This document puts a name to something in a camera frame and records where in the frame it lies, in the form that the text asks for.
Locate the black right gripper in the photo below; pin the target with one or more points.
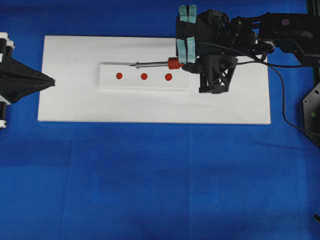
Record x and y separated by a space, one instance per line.
209 33

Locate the soldering iron with red collar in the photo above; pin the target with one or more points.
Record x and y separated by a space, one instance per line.
172 63

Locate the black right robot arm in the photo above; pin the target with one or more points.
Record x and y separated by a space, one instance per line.
297 34

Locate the red dot mark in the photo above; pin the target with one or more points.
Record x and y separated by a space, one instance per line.
119 75
143 76
168 77

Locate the middle red dot mark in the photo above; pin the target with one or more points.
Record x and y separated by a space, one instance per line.
143 76

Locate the clear acrylic plate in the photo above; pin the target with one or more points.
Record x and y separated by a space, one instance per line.
131 78

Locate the white foam board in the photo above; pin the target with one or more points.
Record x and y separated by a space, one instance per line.
74 63

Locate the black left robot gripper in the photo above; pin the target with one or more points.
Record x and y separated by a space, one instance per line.
16 79

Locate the blue table cloth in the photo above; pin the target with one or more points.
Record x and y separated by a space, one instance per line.
131 181

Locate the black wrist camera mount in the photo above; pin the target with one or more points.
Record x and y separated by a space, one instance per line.
215 72

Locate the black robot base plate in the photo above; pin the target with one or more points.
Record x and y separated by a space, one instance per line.
311 113

